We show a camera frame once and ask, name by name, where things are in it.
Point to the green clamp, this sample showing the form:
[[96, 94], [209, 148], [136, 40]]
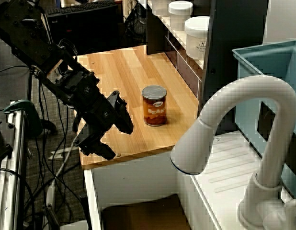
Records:
[[26, 115]]

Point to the white backsplash shelf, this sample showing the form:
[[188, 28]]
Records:
[[176, 38]]

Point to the plain white lidded jar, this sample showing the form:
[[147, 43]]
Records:
[[180, 14], [161, 6]]

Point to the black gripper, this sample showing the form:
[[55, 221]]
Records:
[[90, 100]]

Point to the white toy faucet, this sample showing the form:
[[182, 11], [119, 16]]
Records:
[[263, 115]]

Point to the brown bean can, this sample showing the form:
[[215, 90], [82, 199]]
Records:
[[154, 110]]

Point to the white jar with printed logo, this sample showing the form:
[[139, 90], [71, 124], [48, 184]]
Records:
[[197, 38]]

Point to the black keyboard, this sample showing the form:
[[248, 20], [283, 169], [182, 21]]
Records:
[[78, 7]]

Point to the dark tile backsplash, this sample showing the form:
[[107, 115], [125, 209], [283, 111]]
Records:
[[186, 72]]

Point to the white toy sink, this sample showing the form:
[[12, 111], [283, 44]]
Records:
[[138, 179]]

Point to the aluminium frame rail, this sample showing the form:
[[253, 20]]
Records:
[[14, 167]]

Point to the teal plastic bin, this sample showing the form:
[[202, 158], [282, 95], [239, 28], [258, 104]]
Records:
[[265, 62]]

